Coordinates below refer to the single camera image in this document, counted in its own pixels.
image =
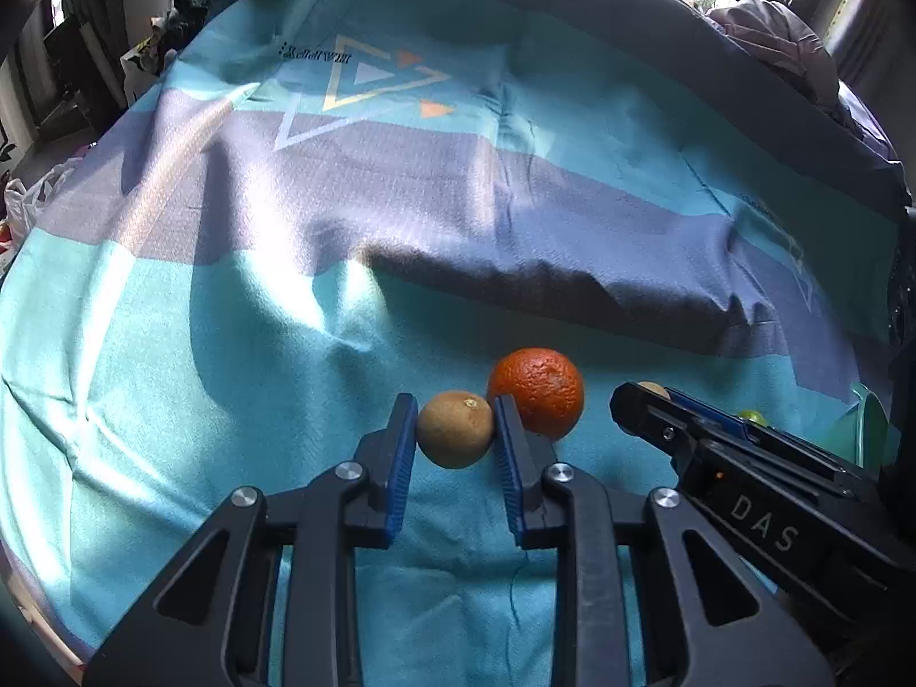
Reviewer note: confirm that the green bowl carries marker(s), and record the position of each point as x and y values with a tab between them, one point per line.
869	429

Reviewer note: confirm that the brown round fruit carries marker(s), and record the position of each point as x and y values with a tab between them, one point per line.
454	429
651	388

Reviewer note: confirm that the white plastic bag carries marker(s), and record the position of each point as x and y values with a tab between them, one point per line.
32	200

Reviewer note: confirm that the printed blue blanket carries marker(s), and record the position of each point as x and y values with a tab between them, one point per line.
358	229

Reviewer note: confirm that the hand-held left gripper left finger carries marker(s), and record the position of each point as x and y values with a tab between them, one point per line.
401	458

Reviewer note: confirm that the green apple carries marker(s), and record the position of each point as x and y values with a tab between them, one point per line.
751	416

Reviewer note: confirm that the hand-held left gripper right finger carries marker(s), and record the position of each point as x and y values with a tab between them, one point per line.
509	465

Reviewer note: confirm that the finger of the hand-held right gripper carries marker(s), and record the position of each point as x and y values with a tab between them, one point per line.
723	421
655	422

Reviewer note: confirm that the deep orange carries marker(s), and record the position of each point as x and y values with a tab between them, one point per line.
537	386

